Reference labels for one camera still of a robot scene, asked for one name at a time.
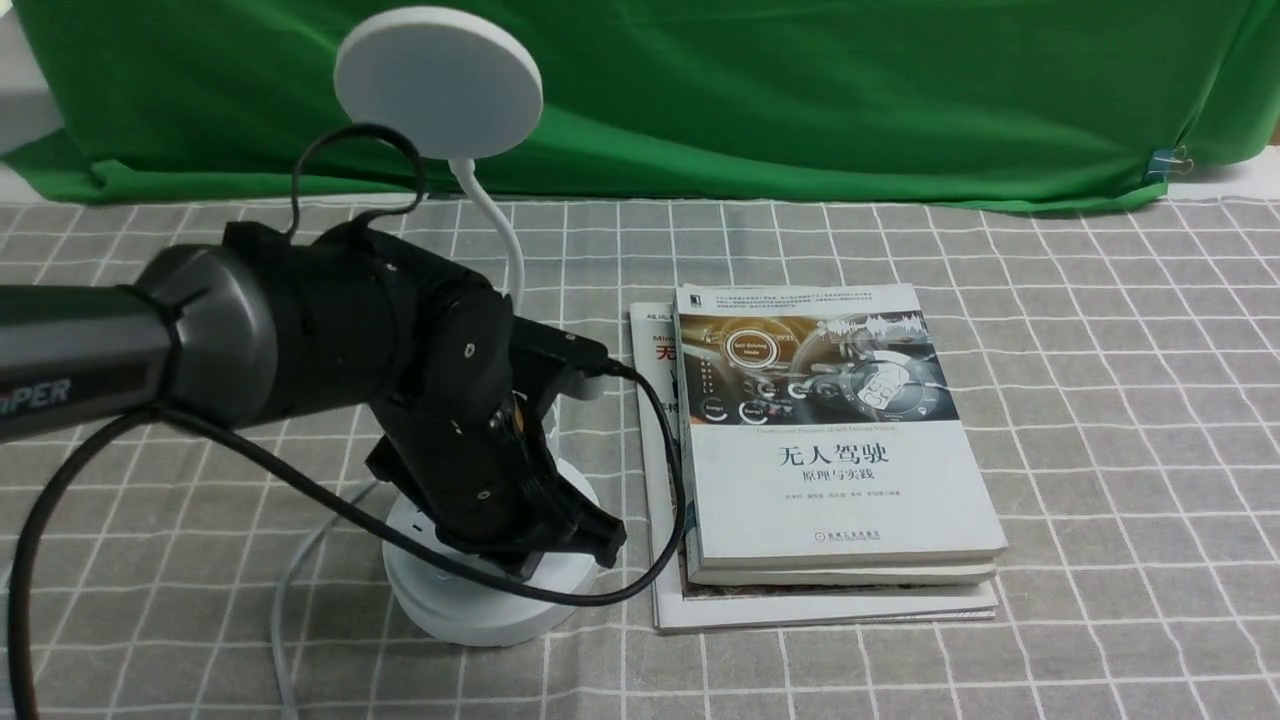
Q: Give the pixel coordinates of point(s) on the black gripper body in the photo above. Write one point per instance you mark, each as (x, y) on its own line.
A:
(475, 485)

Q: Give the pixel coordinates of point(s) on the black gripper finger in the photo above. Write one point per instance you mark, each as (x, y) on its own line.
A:
(517, 565)

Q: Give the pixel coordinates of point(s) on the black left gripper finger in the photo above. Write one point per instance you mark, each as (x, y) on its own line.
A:
(582, 528)

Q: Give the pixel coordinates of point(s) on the white desk lamp with base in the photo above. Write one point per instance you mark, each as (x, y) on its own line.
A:
(460, 88)

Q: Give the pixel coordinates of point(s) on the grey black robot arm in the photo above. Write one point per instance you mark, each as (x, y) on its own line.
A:
(256, 330)

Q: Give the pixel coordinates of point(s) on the white self-driving book on top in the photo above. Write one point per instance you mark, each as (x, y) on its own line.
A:
(820, 432)

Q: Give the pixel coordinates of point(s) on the middle white book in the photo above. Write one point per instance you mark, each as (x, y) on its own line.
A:
(850, 574)

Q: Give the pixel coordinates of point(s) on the green backdrop cloth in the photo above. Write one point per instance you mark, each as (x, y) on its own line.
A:
(1010, 105)

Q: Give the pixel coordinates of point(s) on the grey checkered tablecloth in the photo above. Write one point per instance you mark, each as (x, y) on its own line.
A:
(1117, 377)

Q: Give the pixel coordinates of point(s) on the blue binder clip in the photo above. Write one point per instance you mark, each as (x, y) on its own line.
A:
(1167, 164)

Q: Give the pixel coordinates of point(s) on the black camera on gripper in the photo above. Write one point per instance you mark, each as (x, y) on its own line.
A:
(549, 363)

